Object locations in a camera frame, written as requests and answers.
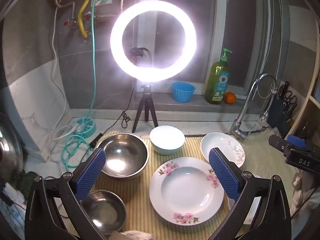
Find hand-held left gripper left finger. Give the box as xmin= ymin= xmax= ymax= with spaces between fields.
xmin=24 ymin=148 xmax=108 ymax=240

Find yellow striped cloth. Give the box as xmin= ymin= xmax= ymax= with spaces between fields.
xmin=70 ymin=129 xmax=304 ymax=240

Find yellow hose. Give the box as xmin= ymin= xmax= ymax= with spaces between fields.
xmin=78 ymin=0 xmax=94 ymax=40

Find chrome faucet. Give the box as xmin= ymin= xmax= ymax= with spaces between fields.
xmin=228 ymin=72 xmax=278 ymax=142

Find dark blue utensil holder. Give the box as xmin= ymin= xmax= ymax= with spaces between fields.
xmin=266 ymin=91 xmax=294 ymax=137

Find large steel bowl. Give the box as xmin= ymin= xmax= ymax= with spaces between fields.
xmin=96 ymin=133 xmax=150 ymax=179

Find white ring light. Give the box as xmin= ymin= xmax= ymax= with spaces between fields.
xmin=110 ymin=2 xmax=198 ymax=83

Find teal power strip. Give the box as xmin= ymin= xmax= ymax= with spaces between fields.
xmin=76 ymin=117 xmax=97 ymax=138

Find pink floral plate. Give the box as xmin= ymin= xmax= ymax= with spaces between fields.
xmin=149 ymin=157 xmax=225 ymax=230

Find orange fruit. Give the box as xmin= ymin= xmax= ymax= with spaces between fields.
xmin=224 ymin=92 xmax=237 ymax=104

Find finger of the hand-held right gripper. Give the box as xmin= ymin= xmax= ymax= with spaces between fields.
xmin=269 ymin=134 xmax=307 ymax=155

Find small steel bowl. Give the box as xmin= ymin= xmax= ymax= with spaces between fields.
xmin=81 ymin=189 xmax=127 ymax=233

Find black inline switch box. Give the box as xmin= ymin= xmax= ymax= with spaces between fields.
xmin=90 ymin=133 xmax=104 ymax=148

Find white branch print plate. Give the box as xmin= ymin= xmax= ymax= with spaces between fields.
xmin=200 ymin=132 xmax=246 ymax=168

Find braided metal hose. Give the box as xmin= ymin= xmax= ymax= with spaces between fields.
xmin=55 ymin=0 xmax=77 ymax=24

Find wooden shelf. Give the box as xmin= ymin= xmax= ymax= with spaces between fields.
xmin=291 ymin=87 xmax=320 ymax=143

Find person's right hand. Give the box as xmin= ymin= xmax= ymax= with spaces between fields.
xmin=291 ymin=172 xmax=304 ymax=213

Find teal cable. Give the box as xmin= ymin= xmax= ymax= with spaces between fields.
xmin=62 ymin=0 xmax=98 ymax=169

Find black ring light cable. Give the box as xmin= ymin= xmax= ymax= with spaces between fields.
xmin=121 ymin=80 xmax=138 ymax=130

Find blue ribbed cup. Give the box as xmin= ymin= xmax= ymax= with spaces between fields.
xmin=172 ymin=81 xmax=195 ymax=103

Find white ceramic bowl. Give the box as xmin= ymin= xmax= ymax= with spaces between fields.
xmin=149 ymin=125 xmax=185 ymax=155

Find white cable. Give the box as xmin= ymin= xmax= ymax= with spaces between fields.
xmin=49 ymin=5 xmax=83 ymax=147

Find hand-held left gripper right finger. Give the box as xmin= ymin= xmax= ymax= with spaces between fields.
xmin=208 ymin=147 xmax=292 ymax=240

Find black mini tripod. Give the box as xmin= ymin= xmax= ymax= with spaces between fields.
xmin=132 ymin=82 xmax=158 ymax=133

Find black scissors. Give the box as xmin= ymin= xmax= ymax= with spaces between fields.
xmin=284 ymin=90 xmax=298 ymax=114

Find green dish soap bottle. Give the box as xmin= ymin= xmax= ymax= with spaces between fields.
xmin=205 ymin=48 xmax=233 ymax=104

